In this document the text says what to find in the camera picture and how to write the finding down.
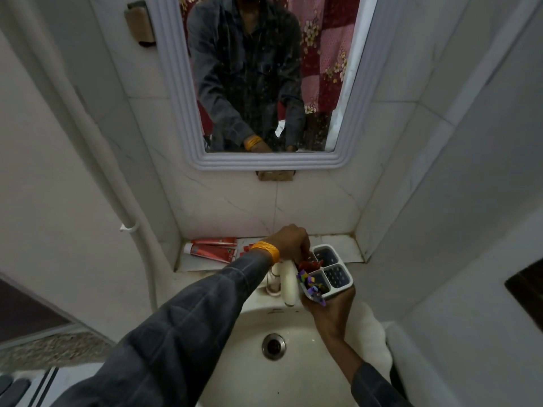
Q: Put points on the person's left hand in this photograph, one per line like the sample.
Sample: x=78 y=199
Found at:
x=287 y=244

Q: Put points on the person's right hand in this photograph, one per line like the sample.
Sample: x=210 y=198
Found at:
x=331 y=312

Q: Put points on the person's left fingers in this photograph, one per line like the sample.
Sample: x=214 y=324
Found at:
x=304 y=252

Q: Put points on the white grey toothbrush holder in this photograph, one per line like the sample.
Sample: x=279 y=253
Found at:
x=333 y=267

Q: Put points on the person's left forearm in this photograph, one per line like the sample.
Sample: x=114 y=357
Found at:
x=182 y=334

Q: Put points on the person's right forearm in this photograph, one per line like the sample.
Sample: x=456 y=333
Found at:
x=360 y=372

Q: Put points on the red item in holder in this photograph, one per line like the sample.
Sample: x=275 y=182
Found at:
x=309 y=265

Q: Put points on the white faucet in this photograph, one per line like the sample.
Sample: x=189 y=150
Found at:
x=289 y=283

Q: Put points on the purple patterned packet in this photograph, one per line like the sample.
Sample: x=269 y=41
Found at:
x=310 y=288

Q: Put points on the yellow wristband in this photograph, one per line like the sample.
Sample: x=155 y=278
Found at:
x=266 y=251

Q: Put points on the brown mirror clip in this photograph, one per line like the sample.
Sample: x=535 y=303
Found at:
x=275 y=175
x=139 y=24

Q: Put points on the red toothpaste tube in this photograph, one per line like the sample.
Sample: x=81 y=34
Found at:
x=214 y=241
x=210 y=252

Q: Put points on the metal basin drain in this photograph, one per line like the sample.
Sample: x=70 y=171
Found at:
x=273 y=346

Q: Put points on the white fuzzy cloth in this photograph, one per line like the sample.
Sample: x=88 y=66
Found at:
x=373 y=334

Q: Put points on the white wash basin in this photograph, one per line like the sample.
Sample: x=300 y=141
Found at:
x=254 y=377

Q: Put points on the white pipe clamp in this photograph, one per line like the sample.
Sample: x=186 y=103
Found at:
x=129 y=228

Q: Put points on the dark door panel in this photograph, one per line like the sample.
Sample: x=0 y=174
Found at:
x=25 y=311

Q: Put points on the striped floor mat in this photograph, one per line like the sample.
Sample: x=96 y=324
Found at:
x=42 y=387

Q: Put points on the dark slipper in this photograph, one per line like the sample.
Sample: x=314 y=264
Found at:
x=12 y=392

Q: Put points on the white framed wall mirror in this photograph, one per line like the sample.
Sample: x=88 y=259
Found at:
x=169 y=80

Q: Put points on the dark wall window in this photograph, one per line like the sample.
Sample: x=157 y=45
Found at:
x=526 y=290

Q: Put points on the white wall pipe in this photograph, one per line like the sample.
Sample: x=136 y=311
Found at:
x=97 y=156

